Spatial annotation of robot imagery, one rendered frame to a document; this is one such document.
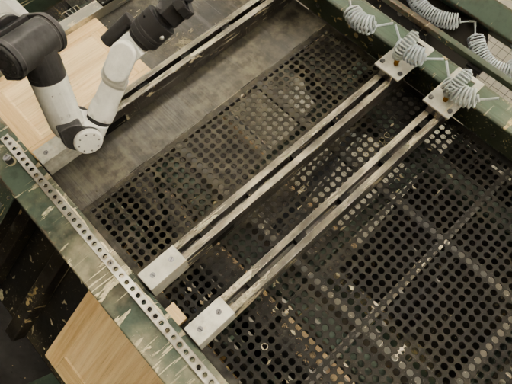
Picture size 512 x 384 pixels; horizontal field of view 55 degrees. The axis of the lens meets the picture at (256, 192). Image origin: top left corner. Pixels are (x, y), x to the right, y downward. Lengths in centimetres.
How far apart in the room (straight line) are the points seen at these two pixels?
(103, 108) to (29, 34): 27
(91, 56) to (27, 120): 32
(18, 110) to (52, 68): 59
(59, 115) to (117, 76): 18
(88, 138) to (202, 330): 59
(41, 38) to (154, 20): 26
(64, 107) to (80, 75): 53
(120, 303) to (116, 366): 43
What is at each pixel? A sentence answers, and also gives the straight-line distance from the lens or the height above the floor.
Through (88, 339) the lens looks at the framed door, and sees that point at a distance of 187.
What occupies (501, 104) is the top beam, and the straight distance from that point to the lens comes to 175.
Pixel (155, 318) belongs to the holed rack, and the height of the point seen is 88.
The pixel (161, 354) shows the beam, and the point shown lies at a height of 85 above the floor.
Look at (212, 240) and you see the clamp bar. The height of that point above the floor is 109.
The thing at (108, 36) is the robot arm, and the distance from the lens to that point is 135.
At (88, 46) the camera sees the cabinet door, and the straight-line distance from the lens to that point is 194.
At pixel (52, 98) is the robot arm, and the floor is 122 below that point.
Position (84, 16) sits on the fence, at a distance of 201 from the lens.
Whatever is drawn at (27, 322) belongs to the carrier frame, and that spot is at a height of 30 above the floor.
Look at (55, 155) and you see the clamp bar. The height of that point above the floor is 96.
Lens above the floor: 170
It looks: 18 degrees down
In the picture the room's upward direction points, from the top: 37 degrees clockwise
